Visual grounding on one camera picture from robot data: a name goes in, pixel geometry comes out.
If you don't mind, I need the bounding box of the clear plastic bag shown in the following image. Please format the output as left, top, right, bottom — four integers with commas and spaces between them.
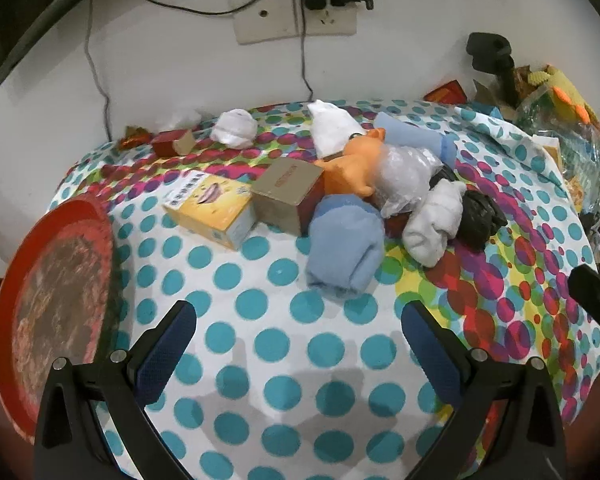
515, 85, 600, 211

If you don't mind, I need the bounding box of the yellow carton box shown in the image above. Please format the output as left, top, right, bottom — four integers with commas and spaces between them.
163, 170, 257, 252

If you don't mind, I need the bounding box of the beige wall socket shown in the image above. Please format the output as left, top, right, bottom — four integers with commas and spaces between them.
233, 0, 299, 45
292, 0, 357, 38

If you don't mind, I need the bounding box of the brown snack packet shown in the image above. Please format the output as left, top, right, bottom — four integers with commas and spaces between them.
512, 67, 531, 106

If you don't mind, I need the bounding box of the black clamp mount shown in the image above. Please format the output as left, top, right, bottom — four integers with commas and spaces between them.
466, 32, 518, 106

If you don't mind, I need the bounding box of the red round tray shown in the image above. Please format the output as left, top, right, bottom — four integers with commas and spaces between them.
0, 199, 126, 446

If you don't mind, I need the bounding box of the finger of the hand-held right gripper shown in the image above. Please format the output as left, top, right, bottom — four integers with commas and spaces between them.
567, 263, 600, 333

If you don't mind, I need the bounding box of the brown cardboard box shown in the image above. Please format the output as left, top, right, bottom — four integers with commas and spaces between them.
250, 158, 326, 237

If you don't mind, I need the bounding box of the clear bubble wrap bag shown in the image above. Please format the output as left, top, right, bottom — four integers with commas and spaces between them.
372, 142, 446, 218

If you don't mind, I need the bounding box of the light blue sock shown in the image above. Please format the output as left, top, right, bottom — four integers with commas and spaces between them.
305, 194, 386, 302
372, 114, 458, 166

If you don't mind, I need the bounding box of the polka dot tablecloth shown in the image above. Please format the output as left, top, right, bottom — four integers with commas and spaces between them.
50, 97, 600, 480

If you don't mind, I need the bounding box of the blue cloth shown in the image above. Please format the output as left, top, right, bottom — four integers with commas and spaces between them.
462, 101, 503, 122

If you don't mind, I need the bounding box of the red foil wrapper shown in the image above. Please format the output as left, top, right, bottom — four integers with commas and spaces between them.
119, 127, 151, 150

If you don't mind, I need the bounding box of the rolled white sock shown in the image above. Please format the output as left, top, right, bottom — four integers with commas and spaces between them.
211, 108, 257, 149

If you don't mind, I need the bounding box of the black sock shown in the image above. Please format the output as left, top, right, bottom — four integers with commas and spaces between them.
430, 165, 508, 253

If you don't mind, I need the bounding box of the red snack packet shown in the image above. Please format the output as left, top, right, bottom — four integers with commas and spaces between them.
423, 81, 468, 106

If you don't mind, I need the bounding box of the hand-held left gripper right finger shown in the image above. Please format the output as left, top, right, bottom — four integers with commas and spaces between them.
401, 301, 567, 480

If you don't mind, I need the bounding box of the orange rubber toy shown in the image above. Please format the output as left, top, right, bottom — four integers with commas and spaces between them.
314, 127, 388, 202

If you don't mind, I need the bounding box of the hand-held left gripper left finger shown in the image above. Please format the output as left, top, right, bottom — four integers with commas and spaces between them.
34, 300, 198, 480

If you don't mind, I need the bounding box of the black adapter cable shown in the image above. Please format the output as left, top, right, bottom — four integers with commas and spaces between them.
299, 7, 315, 103

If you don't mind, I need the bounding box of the thin grey cable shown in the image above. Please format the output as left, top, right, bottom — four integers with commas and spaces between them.
82, 0, 113, 141

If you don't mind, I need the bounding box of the small red box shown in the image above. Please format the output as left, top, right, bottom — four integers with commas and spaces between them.
151, 129, 197, 158

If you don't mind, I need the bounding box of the brown cardboard piece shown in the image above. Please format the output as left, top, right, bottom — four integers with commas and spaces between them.
472, 80, 506, 111

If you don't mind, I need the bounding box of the yellow toy with orange spikes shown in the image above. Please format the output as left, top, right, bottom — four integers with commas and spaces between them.
527, 65, 600, 126

